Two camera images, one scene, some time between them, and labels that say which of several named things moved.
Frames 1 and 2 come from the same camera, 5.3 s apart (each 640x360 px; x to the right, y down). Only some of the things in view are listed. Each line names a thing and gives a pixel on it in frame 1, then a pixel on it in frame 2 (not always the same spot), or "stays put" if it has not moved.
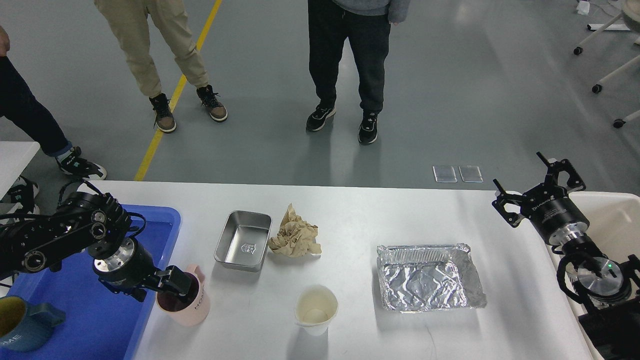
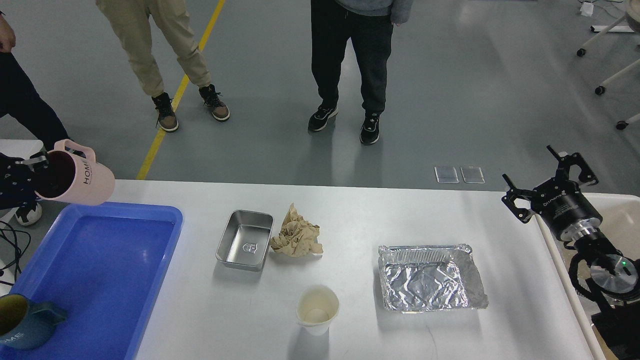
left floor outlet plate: x=444 y=173 stays put
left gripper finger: x=175 y=279 → x=38 y=162
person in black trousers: x=330 y=25 stays put
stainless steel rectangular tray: x=244 y=241 stays put
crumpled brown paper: x=295 y=237 stays put
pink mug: x=192 y=309 → x=72 y=178
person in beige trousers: x=129 y=19 stays put
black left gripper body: x=133 y=263 → x=18 y=183
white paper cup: x=316 y=306 stays put
